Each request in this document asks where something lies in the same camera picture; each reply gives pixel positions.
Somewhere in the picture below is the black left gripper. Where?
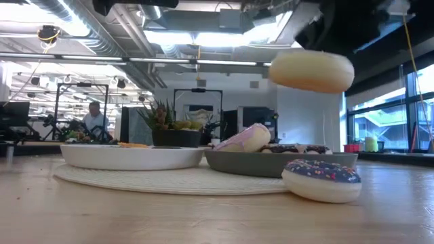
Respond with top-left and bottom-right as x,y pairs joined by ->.
92,0 -> 180,16

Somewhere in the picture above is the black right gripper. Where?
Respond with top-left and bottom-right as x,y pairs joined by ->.
294,0 -> 412,56

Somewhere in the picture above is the large white glazed donut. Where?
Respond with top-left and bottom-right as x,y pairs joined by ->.
268,49 -> 356,95

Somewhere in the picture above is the chocolate glazed donut white drizzle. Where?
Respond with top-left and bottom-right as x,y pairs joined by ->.
260,143 -> 334,155

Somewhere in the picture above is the pink glazed donut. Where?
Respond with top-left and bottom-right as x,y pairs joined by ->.
212,123 -> 272,153

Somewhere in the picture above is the yellow-green cylinder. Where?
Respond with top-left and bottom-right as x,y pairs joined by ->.
363,136 -> 379,153

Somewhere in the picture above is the grey partition panel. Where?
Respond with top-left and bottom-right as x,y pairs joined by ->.
119,106 -> 154,146

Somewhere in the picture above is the person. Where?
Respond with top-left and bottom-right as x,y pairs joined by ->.
82,101 -> 110,139

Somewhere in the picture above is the black cabinet box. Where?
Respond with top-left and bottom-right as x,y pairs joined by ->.
236,105 -> 279,143

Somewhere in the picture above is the succulent plant in black pot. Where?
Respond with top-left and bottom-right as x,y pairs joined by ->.
136,99 -> 205,148

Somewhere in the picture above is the orange flat strip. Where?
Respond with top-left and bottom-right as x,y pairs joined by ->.
117,142 -> 151,149

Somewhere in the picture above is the white plate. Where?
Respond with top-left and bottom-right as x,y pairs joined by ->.
60,143 -> 205,171

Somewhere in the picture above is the grey bowl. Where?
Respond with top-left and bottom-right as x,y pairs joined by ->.
203,148 -> 359,179

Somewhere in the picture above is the black monitor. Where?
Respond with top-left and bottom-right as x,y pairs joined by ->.
0,101 -> 31,129

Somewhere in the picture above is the small purple sprinkled donut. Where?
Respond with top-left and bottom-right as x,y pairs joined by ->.
281,159 -> 363,205

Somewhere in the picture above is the white round woven placemat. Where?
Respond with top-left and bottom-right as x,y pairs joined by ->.
53,157 -> 290,197

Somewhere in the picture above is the hanging yellow cable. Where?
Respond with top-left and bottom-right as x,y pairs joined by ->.
402,15 -> 434,145

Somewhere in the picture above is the ceiling cable reel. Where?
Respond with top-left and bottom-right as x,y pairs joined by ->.
36,24 -> 62,44

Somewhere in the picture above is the black rig frame with camera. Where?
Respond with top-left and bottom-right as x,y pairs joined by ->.
173,87 -> 224,147

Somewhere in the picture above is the tall black rig frame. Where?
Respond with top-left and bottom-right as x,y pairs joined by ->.
52,82 -> 110,142

